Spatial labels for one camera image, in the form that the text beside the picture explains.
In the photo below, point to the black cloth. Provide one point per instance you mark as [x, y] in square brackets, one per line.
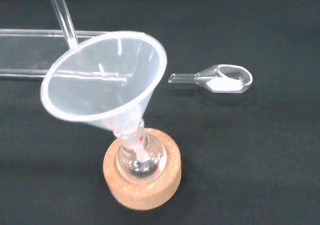
[250, 160]

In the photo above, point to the translucent plastic funnel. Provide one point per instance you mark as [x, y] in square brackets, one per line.
[82, 85]

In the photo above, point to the clear round-bottom flask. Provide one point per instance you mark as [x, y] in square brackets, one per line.
[150, 165]

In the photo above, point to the clear funnel stand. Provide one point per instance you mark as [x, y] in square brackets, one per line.
[25, 52]

